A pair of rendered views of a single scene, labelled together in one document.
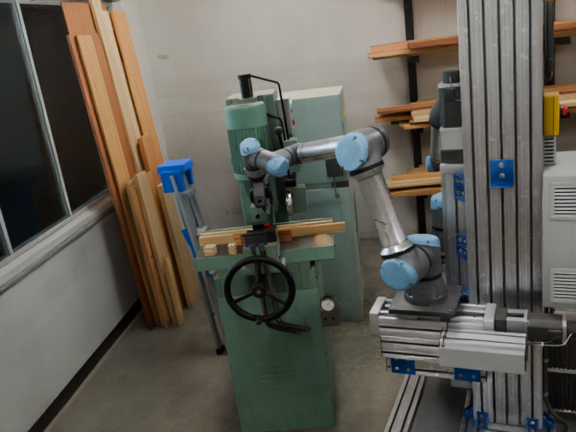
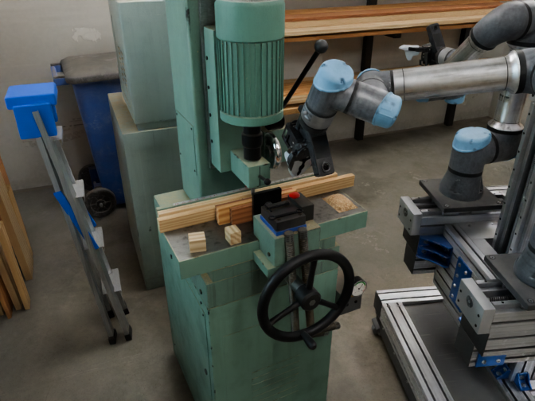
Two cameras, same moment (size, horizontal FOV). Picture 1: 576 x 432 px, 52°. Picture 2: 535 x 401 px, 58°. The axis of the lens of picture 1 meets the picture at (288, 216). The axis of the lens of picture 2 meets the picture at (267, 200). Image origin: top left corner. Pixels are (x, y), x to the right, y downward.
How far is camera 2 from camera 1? 158 cm
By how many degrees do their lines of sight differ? 31
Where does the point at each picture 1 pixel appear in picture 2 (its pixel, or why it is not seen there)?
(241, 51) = not seen: outside the picture
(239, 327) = (234, 341)
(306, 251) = (335, 223)
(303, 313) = not seen: hidden behind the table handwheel
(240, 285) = (243, 285)
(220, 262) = (219, 259)
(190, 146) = not seen: outside the picture
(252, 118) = (277, 23)
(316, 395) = (314, 390)
